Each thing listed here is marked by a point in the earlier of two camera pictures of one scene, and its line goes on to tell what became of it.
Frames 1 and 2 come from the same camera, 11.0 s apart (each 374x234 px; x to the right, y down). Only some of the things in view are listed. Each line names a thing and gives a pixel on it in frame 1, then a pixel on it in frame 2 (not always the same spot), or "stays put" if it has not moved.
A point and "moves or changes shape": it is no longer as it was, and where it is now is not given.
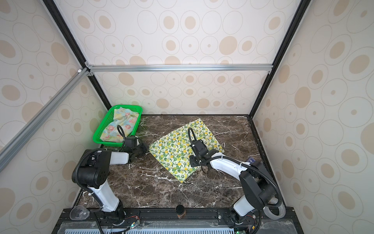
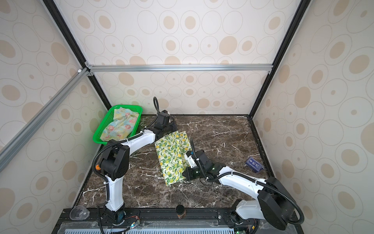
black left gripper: [144, 148] -> [174, 127]
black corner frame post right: [302, 8] stays put
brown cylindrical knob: [180, 211] stays put
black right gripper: [191, 157] -> [188, 176]
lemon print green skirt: [174, 151] moves or changes shape
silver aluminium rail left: [12, 147] stays put
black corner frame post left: [62, 23] stays put
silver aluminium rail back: [93, 68] stays put
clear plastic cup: [79, 213] stays put
